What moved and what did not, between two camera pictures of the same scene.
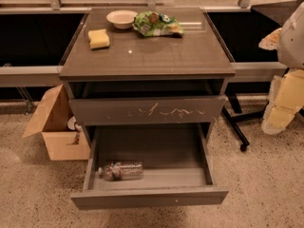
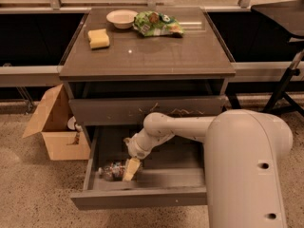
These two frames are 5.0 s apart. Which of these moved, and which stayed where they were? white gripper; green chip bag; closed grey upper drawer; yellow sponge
Moved: white gripper
Stayed: green chip bag; yellow sponge; closed grey upper drawer
